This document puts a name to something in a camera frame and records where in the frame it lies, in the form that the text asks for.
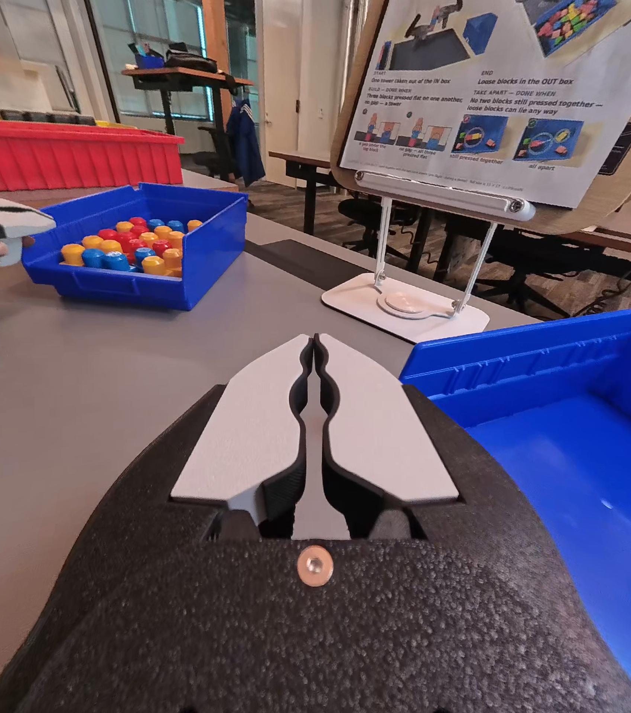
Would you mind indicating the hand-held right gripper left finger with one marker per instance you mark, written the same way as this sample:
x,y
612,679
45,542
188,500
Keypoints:
x,y
248,434

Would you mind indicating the black trays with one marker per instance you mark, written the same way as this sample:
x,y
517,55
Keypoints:
x,y
42,117

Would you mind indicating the wooden table with black legs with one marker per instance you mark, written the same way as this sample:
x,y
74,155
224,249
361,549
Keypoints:
x,y
304,159

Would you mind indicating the white document stand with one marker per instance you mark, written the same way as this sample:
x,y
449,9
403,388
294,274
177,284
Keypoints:
x,y
404,317

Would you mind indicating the wooden standing desk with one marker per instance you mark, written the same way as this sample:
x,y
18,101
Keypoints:
x,y
181,71

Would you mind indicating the white door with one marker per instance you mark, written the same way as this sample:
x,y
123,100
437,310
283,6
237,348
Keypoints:
x,y
282,67

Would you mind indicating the wooden desk with black legs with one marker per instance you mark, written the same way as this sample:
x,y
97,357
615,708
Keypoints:
x,y
627,242

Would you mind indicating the printed instruction sheet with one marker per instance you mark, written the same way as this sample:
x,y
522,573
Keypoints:
x,y
516,111

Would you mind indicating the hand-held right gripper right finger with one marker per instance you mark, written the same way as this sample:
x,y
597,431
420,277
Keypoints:
x,y
387,440

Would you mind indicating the wooden post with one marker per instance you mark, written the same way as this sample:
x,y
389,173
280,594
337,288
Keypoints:
x,y
216,33

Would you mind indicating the blue jacket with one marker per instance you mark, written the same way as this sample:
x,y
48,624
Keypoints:
x,y
245,145

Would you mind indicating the red plastic bin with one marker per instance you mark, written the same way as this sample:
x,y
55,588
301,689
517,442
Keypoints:
x,y
70,159

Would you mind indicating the blue plastic bin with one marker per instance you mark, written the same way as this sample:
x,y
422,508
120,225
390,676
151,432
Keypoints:
x,y
126,289
571,501

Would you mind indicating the small blue container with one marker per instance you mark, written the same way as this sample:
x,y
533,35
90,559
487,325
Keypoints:
x,y
148,61

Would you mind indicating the black office chair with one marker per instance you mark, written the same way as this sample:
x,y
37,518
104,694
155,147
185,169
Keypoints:
x,y
360,211
521,245

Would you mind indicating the black bag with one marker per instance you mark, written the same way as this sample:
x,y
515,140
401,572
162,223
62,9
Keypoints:
x,y
190,60

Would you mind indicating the pile of blocks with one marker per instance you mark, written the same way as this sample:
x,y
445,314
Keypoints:
x,y
126,245

